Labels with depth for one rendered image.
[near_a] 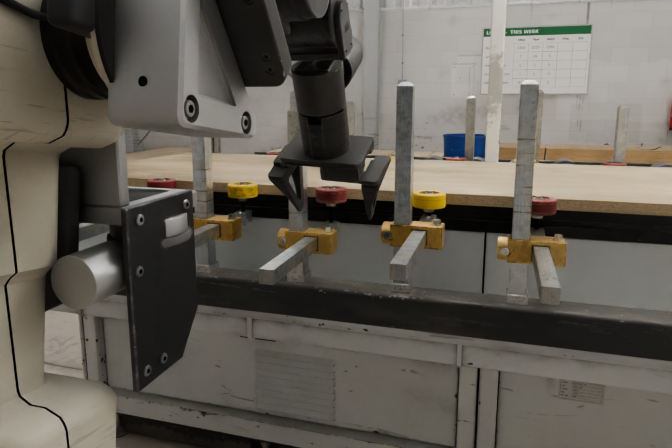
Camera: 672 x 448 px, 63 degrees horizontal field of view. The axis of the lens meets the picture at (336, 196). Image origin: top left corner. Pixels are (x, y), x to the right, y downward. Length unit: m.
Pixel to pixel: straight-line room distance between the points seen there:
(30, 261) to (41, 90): 0.14
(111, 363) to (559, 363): 1.41
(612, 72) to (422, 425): 7.19
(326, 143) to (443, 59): 7.79
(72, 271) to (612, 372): 1.12
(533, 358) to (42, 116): 1.13
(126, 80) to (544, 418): 1.47
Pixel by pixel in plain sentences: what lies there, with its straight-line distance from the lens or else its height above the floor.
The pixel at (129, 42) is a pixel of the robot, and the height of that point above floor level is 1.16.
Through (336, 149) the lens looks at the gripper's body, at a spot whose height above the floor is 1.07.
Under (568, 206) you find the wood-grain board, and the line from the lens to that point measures 1.40.
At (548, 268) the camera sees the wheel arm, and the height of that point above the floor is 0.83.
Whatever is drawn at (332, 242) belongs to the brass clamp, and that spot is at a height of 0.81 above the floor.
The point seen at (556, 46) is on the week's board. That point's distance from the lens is 8.37.
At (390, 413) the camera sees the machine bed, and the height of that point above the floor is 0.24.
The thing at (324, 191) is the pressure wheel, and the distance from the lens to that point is 1.37.
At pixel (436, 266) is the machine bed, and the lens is 1.46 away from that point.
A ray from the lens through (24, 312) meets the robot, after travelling 0.50.
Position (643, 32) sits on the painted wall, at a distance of 8.55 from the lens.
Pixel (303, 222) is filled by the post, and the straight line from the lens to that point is 1.29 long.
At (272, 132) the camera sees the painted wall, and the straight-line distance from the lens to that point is 9.09.
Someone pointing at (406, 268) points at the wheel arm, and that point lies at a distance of 0.97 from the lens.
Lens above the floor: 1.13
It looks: 10 degrees down
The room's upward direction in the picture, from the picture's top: straight up
